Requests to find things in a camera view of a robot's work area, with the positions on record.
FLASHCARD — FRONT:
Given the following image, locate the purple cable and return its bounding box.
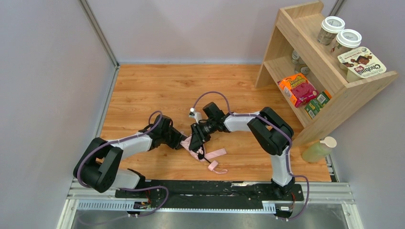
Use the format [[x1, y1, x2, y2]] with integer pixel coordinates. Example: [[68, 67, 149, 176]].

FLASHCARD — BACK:
[[193, 91, 310, 221], [75, 110, 163, 189]]

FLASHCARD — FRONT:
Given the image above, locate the wooden shelf rack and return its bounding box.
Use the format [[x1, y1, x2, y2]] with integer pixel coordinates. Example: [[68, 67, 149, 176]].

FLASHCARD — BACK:
[[255, 1, 398, 146]]

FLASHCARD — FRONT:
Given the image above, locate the right paper coffee cup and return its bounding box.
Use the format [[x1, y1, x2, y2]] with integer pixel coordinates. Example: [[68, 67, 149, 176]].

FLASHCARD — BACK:
[[330, 29, 362, 57]]

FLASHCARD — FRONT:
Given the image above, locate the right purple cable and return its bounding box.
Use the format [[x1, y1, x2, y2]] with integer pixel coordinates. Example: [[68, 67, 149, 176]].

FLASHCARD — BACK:
[[193, 91, 310, 221]]

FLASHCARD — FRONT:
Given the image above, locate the left paper coffee cup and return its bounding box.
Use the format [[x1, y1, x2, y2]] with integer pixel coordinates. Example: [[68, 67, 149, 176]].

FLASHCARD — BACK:
[[317, 16, 345, 45]]

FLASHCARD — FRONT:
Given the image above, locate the yellow-green juice bottle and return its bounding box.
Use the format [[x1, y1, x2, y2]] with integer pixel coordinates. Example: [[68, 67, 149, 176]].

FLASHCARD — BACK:
[[301, 136, 337, 163]]

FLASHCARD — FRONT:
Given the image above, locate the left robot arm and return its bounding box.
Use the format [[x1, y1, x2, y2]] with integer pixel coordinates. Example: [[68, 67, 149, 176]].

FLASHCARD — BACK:
[[73, 111, 186, 193]]

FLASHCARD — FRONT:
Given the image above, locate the paper coffee cup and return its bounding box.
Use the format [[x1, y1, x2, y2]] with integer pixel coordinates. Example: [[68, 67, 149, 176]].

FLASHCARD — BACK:
[[317, 16, 345, 45], [330, 29, 362, 57]]

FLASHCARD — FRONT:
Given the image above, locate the glass jar on shelf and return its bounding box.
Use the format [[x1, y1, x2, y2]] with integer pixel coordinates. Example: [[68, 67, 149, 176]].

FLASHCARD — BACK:
[[291, 50, 310, 75]]

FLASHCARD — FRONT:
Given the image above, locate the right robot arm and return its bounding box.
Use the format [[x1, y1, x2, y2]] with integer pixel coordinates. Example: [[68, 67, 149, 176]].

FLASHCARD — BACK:
[[182, 102, 295, 195]]

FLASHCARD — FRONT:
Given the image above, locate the orange pink snack box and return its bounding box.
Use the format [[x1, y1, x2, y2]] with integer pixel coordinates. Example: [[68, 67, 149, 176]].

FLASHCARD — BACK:
[[277, 73, 319, 107]]

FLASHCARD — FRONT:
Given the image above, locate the Chobani flip yogurt pack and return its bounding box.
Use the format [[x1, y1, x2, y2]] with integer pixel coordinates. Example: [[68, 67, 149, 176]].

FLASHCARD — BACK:
[[337, 47, 387, 83]]

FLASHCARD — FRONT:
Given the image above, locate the green snack box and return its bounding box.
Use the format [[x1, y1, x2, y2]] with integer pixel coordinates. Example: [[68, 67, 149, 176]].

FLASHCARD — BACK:
[[305, 90, 332, 119]]

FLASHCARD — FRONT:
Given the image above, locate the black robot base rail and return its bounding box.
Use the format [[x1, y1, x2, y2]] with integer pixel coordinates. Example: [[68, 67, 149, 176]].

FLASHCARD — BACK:
[[75, 178, 304, 219]]

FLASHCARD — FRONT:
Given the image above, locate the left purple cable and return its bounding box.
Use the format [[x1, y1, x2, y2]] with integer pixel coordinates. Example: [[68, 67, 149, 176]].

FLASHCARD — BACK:
[[75, 110, 163, 189]]

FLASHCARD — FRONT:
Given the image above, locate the pink folding umbrella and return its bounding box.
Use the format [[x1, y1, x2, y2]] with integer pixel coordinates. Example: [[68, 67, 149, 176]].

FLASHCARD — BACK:
[[180, 137, 228, 175]]

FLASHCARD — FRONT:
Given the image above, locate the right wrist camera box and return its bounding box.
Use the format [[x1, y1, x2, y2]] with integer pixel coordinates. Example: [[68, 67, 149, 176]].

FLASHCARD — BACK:
[[189, 107, 202, 123]]

